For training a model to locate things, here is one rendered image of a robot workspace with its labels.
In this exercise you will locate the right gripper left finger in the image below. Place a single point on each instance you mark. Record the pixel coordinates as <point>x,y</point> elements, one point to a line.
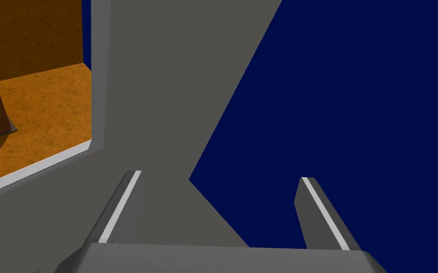
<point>115,212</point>

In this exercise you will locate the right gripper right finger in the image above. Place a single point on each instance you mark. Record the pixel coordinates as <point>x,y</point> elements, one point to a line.
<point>317,223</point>

